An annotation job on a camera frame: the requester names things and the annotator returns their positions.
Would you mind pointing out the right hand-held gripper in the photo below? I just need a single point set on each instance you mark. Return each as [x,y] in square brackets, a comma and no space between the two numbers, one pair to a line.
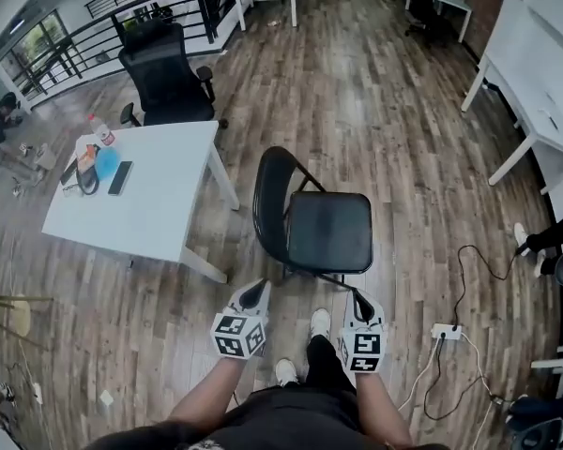
[366,345]

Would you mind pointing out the person's black shirt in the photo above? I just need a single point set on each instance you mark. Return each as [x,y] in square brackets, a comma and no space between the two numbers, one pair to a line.
[272,420]

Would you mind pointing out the black smartphone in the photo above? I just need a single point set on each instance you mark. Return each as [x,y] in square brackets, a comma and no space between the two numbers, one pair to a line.
[120,177]

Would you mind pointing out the white paper scrap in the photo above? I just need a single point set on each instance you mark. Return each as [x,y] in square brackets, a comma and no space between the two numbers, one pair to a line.
[105,396]

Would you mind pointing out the person's white shoe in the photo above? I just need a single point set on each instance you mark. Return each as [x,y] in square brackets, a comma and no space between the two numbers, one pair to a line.
[286,372]
[320,322]

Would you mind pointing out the small cardboard box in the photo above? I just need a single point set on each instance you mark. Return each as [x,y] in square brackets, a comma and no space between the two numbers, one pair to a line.
[44,157]

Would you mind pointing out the person's white left shoe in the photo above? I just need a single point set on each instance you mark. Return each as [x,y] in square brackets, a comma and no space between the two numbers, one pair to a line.
[286,372]

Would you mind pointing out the person's right forearm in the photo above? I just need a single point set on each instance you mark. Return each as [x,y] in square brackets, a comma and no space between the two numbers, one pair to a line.
[380,406]

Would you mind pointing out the person's left forearm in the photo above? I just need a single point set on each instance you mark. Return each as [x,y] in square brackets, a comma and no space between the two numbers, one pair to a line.
[202,392]

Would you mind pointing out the white power strip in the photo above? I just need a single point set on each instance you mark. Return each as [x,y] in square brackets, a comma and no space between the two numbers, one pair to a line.
[445,332]

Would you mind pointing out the orange snack bag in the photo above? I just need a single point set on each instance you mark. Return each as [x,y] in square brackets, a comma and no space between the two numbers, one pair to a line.
[86,154]

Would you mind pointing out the clear plastic water bottle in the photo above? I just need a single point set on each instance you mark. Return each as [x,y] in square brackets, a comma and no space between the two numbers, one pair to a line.
[101,132]

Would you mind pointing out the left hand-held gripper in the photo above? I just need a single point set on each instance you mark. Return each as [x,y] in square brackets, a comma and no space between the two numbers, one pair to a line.
[237,338]

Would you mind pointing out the black metal railing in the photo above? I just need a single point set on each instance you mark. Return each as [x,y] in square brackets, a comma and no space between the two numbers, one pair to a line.
[98,40]

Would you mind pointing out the black mesh office chair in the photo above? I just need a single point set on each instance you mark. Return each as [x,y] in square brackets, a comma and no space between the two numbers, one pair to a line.
[164,73]

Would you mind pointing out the person's right leg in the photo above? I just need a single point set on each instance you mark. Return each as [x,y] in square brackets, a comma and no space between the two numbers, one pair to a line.
[326,364]

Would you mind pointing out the long white desk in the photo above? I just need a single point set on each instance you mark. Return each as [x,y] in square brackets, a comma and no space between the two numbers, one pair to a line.
[535,78]

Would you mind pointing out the glass window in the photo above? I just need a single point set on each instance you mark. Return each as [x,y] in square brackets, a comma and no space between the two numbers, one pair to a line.
[37,40]

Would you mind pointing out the black flat case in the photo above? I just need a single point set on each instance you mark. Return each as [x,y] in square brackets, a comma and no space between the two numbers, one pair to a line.
[68,172]

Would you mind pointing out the person's white right shoe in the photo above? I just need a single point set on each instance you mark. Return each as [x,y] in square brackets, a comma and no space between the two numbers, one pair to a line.
[320,322]

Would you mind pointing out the black equipment bag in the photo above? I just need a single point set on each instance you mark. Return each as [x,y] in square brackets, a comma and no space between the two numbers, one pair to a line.
[539,420]

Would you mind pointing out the black folding chair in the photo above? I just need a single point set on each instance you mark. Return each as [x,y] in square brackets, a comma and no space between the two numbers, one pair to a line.
[328,232]

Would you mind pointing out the white square table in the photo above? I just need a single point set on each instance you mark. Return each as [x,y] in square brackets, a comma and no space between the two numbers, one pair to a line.
[159,195]

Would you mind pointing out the small white desk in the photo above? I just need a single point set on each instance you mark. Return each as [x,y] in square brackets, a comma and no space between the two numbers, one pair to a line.
[452,3]

